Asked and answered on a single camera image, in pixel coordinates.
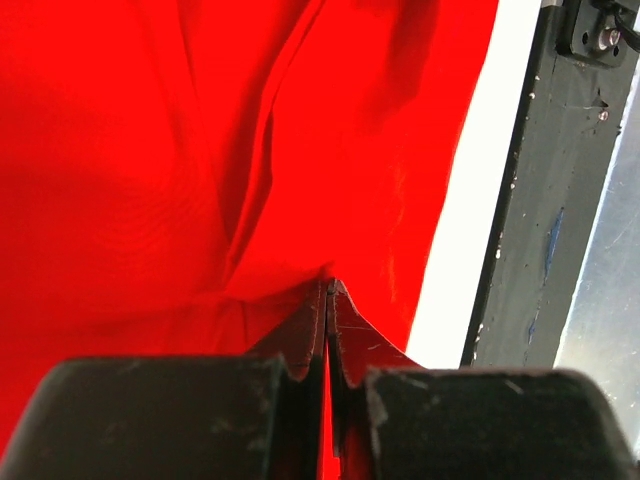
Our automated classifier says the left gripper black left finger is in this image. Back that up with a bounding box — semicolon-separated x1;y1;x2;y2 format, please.
1;283;326;479

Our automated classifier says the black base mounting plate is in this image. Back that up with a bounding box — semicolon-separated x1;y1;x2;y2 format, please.
461;1;639;368

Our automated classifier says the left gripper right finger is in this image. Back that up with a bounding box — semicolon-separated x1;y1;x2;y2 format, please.
327;280;635;479

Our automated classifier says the red teddy bear t-shirt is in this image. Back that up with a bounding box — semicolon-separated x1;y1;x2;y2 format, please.
1;1;498;479

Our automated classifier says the aluminium frame rail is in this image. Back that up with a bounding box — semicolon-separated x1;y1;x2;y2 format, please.
555;72;639;444

